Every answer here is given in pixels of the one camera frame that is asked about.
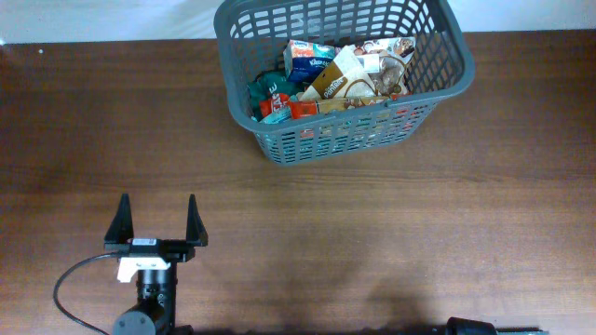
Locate orange San Remo spaghetti pack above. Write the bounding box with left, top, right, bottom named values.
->
left=288, top=94, right=404, bottom=119

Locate dark device bottom edge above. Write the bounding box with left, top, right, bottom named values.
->
left=444, top=317, right=549, bottom=335

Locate dark device bottom left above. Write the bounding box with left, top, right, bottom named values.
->
left=172, top=325, right=194, bottom=335

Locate blue Kleenex tissue multipack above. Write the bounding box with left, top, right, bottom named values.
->
left=283, top=40, right=340, bottom=84

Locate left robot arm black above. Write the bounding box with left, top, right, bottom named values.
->
left=104, top=194, right=209, bottom=335

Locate grey plastic lattice basket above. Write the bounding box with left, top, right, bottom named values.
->
left=213, top=0, right=475, bottom=166

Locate beige snack pouch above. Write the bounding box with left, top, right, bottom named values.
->
left=354, top=36, right=416, bottom=96
left=298, top=46, right=377, bottom=101

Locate mint toilet wipes pack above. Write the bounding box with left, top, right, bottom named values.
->
left=261, top=108, right=291, bottom=125

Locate green Nescafe coffee bag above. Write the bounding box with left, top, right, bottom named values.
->
left=248, top=70, right=305, bottom=122

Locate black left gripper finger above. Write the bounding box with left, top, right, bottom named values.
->
left=185, top=194, right=209, bottom=247
left=103, top=194, right=134, bottom=250

